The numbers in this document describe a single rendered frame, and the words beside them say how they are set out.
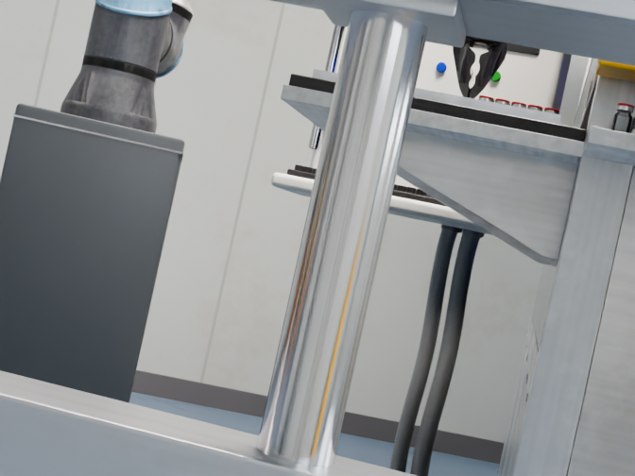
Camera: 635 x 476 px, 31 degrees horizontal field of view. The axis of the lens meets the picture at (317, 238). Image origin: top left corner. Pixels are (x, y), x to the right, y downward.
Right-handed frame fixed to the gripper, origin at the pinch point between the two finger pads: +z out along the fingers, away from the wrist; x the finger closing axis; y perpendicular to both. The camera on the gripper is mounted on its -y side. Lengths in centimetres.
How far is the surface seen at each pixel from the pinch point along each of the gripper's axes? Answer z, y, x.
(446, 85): -9, -54, -10
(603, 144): 12, 61, 21
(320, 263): 31, 126, 4
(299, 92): 11, 46, -18
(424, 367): 52, -64, -2
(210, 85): -17, -213, -112
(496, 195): 18.6, 37.6, 9.8
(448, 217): 19.9, -29.8, -1.2
